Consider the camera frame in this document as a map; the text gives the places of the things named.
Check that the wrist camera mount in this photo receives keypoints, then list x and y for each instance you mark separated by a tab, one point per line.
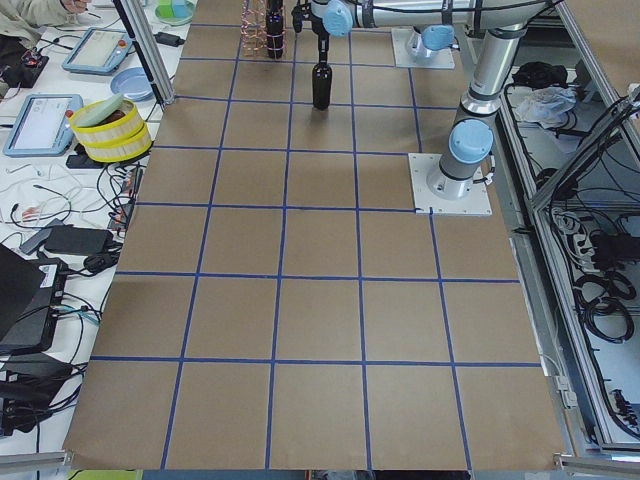
301	15

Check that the aluminium frame post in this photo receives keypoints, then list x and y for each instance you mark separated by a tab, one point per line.
134	19

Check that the light blue plate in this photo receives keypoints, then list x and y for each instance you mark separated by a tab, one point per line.
133	84

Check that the blue teach pendant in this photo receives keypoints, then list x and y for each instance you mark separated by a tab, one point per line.
42	128
100	51

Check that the crumpled white cloth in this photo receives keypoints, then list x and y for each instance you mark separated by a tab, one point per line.
548	107

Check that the lower blue teach pendant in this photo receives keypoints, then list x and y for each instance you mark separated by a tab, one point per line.
42	128

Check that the upper blue teach pendant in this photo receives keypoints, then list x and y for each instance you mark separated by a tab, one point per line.
100	51

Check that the copper wire wine rack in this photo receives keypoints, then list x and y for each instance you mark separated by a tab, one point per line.
253	35

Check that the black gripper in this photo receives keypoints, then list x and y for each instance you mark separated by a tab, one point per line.
323	42

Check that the black power adapter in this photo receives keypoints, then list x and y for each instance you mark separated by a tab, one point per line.
77	241

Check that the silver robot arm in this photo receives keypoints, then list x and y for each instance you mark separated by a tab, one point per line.
423	42
502	24

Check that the wine bottle in rack right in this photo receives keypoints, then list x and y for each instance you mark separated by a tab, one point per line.
274	28

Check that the black laptop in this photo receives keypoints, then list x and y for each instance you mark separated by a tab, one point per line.
31	290

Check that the yellow bamboo steamer basket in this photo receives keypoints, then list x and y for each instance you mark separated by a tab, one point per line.
111	130

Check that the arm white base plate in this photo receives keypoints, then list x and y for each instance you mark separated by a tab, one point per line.
435	193
442	59

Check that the person in beige jacket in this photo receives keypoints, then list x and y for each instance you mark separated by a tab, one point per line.
24	19

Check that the green plate with cups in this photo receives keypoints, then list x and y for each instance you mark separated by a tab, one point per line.
174	12

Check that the dark wine bottle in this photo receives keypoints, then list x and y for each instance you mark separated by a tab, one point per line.
322	76

